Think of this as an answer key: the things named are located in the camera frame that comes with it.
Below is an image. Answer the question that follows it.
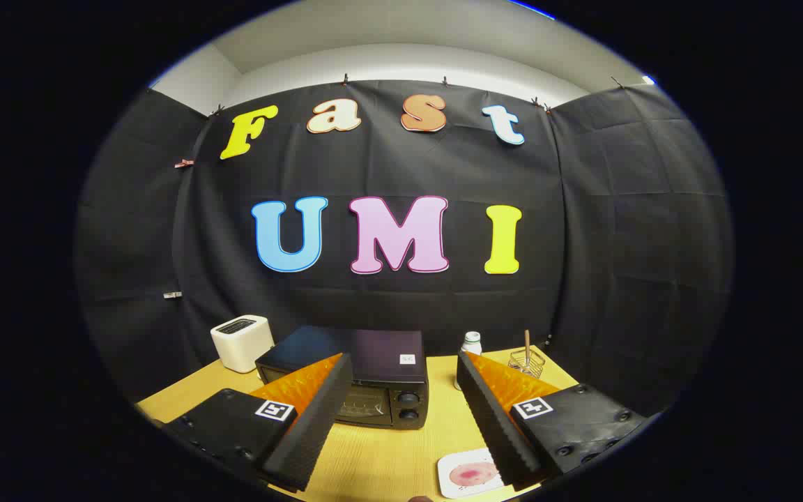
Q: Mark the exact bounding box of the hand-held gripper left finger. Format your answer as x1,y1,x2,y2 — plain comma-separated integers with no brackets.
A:
162,352,354,493

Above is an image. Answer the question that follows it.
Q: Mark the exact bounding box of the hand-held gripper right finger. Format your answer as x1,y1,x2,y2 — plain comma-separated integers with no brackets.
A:
456,350,646,492

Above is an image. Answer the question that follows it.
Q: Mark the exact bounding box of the pink round food slice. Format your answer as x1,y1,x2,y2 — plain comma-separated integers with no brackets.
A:
449,462,502,489

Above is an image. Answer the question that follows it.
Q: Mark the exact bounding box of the white square plate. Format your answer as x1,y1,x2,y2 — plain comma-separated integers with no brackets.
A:
436,448,514,500

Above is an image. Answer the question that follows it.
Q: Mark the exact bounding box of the black toaster oven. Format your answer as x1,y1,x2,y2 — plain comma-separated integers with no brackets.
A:
255,325,429,430

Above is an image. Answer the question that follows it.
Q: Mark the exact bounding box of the white toaster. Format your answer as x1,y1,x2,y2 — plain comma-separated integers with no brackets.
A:
210,315,275,374

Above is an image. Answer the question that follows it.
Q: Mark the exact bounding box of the white plastic bottle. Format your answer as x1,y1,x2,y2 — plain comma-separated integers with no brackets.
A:
453,331,483,391

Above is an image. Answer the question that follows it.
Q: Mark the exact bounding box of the metal wire utensil holder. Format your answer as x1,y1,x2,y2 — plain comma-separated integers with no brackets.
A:
508,349,546,379

